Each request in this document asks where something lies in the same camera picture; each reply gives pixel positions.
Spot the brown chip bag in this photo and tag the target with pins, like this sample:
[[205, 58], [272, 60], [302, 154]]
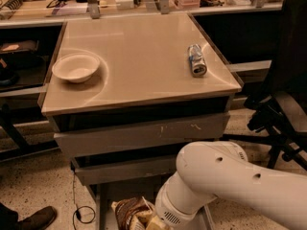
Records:
[[133, 213]]

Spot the brown shoe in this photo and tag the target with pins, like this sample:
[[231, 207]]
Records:
[[40, 220]]

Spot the silver blue soda can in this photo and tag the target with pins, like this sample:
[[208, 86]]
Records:
[[196, 61]]

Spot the grey drawer cabinet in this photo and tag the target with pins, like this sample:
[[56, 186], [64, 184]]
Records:
[[144, 74]]

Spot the black office chair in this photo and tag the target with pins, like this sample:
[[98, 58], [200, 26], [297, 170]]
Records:
[[279, 104]]

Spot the middle grey drawer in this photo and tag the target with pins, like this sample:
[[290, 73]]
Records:
[[125, 165]]

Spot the white paper bowl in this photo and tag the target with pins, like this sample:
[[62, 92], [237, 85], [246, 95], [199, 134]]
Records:
[[76, 68]]

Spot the open bottom grey drawer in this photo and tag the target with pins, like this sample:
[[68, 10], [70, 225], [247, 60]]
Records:
[[147, 187]]

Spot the top grey drawer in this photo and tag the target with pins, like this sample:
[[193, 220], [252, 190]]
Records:
[[141, 135]]

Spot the black coiled spring tool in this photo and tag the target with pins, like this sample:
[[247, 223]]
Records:
[[9, 8]]

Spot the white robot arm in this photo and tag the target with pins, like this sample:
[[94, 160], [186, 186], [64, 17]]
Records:
[[206, 171]]

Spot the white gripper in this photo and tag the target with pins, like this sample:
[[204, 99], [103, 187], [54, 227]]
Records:
[[171, 211]]

